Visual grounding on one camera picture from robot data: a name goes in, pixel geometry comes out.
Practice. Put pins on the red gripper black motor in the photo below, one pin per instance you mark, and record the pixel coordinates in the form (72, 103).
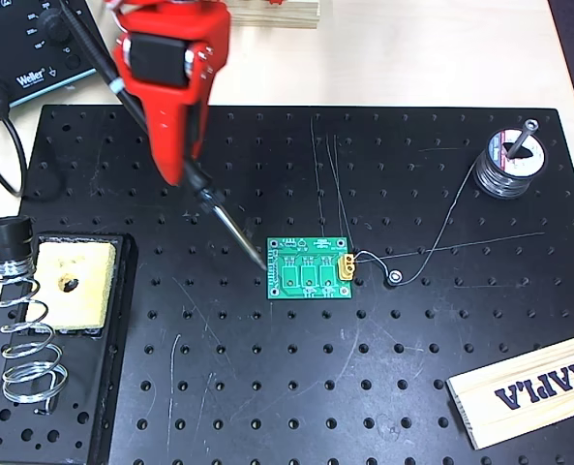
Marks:
(163, 113)

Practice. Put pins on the black soldering iron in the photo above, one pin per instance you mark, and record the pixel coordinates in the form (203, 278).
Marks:
(90, 46)

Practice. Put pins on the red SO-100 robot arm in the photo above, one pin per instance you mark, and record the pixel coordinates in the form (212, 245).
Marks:
(274, 2)

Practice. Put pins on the green circuit board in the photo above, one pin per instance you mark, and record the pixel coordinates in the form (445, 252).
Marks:
(279, 281)

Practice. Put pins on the teal Weller soldering station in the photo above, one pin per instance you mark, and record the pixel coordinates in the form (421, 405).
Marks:
(6, 43)

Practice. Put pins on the yellow cleaning sponge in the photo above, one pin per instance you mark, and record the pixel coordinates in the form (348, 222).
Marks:
(88, 290)

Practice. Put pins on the metal spring iron holder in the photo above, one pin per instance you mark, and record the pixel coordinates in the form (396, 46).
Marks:
(6, 232)

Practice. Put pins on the yellow power connector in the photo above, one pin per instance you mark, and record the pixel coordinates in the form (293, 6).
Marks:
(347, 271)

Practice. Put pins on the black perforated breadboard plate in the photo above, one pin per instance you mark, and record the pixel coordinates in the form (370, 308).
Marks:
(286, 368)

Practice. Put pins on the black iron stand base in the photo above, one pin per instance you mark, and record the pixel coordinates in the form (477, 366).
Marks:
(107, 387)

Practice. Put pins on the printed Kapla wooden plank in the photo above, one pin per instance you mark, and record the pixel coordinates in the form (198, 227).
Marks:
(509, 416)

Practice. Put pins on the metal spool post bolt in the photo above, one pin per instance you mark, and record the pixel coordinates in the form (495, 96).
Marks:
(521, 140)

